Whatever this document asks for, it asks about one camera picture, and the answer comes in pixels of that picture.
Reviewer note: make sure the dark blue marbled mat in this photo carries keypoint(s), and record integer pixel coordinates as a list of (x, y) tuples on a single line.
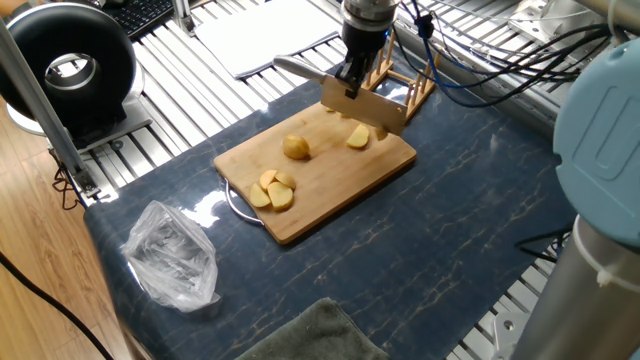
[(425, 225)]

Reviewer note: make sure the grey-green towel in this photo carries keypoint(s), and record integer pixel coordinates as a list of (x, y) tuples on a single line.
[(320, 335)]

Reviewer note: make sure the perforated aluminium plate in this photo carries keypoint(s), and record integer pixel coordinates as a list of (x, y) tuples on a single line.
[(507, 335)]

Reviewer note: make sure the potato half with skin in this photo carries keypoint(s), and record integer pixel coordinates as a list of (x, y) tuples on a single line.
[(296, 147)]

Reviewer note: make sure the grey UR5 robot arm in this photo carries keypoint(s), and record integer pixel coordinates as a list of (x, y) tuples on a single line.
[(600, 140)]

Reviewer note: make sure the short aluminium post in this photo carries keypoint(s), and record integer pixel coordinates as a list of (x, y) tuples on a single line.
[(182, 15)]

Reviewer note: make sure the wooden cutting board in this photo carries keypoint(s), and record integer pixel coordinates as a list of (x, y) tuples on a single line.
[(325, 180)]

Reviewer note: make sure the wooden peg rack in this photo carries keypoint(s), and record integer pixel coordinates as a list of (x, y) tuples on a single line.
[(420, 97)]

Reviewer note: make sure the slanted aluminium post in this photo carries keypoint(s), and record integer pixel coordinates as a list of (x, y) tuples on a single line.
[(40, 105)]

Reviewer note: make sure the steel cleaver knife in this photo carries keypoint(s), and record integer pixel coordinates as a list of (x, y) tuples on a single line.
[(370, 107)]

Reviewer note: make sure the black keyboard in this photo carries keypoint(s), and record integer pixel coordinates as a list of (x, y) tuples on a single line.
[(142, 15)]

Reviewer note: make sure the clear plastic bag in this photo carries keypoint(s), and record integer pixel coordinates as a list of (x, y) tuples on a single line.
[(170, 255)]

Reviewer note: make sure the white paper pad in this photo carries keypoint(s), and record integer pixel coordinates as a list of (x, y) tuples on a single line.
[(260, 35)]

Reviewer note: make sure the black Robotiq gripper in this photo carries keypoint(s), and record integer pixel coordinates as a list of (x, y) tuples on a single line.
[(365, 42)]

